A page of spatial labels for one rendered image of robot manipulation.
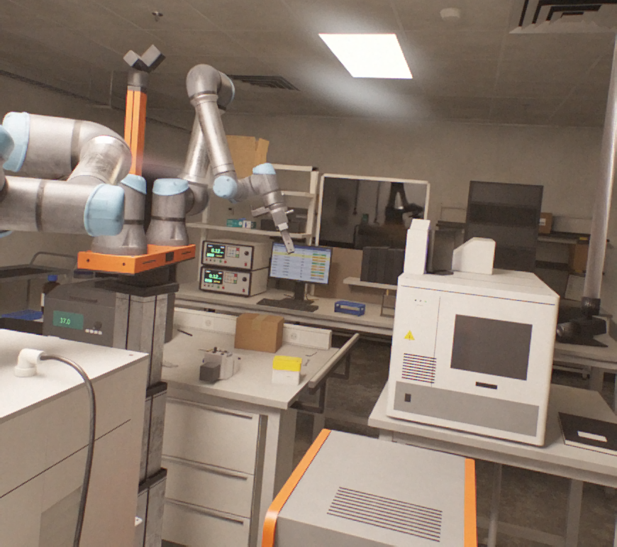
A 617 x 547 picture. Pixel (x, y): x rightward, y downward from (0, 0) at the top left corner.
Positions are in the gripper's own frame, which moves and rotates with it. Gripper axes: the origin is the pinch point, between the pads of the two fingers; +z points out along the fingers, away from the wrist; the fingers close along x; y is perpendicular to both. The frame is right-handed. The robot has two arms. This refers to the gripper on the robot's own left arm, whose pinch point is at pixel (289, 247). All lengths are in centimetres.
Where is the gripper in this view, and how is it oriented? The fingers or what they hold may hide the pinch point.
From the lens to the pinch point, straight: 196.0
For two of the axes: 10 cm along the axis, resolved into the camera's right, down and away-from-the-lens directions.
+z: 3.2, 9.5, -0.4
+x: -0.6, 0.6, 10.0
